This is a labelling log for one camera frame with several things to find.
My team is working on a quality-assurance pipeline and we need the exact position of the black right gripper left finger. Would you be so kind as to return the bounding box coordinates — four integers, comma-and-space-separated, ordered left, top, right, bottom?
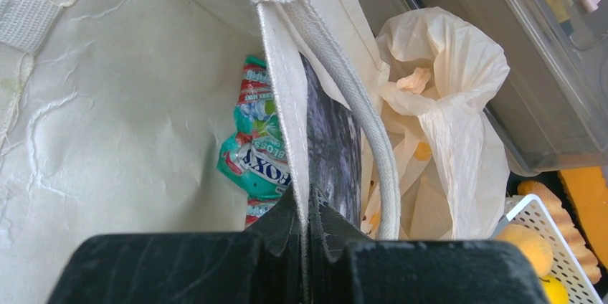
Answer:
49, 189, 302, 303

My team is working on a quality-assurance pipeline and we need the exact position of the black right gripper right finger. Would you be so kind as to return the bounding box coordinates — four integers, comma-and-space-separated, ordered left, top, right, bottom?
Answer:
308, 188, 548, 303

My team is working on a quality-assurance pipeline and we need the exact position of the snack packet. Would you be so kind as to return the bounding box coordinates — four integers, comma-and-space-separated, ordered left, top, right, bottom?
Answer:
217, 56, 291, 227

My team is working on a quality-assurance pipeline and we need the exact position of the translucent banana print plastic bag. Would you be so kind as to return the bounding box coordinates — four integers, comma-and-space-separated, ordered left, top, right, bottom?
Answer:
376, 7, 510, 240

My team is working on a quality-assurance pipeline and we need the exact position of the orange fruit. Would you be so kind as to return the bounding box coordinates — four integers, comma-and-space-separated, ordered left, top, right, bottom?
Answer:
495, 223, 554, 277

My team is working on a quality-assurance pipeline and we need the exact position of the beige canvas tote bag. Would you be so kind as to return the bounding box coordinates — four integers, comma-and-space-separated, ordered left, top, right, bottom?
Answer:
1, 0, 400, 303

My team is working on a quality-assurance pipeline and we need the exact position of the white plastic basket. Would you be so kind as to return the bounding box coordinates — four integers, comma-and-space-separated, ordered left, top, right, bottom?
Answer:
493, 194, 602, 303

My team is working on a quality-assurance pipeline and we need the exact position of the yellow mango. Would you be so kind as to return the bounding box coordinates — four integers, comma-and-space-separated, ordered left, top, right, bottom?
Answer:
539, 275, 569, 304

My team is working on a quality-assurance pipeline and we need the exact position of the bread loaf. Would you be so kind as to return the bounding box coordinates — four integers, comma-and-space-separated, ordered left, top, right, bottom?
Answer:
518, 180, 602, 285

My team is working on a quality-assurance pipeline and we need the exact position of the grey plastic toolbox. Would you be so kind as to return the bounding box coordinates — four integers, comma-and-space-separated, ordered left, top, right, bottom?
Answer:
359, 0, 607, 175

